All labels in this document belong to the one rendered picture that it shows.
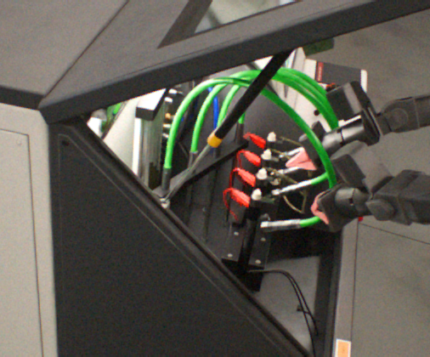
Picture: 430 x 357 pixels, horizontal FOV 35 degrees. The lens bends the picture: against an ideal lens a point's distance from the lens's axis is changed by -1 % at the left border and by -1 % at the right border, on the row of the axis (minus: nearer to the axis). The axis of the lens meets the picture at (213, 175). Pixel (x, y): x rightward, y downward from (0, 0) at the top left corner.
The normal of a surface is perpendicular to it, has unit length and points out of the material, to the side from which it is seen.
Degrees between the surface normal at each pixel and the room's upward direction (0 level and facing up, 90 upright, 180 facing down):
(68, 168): 90
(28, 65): 0
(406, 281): 0
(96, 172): 90
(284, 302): 0
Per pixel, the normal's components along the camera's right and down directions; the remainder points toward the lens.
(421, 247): 0.11, -0.80
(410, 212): -0.78, 0.53
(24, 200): -0.20, 0.56
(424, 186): -0.47, -0.81
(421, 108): -0.20, 0.13
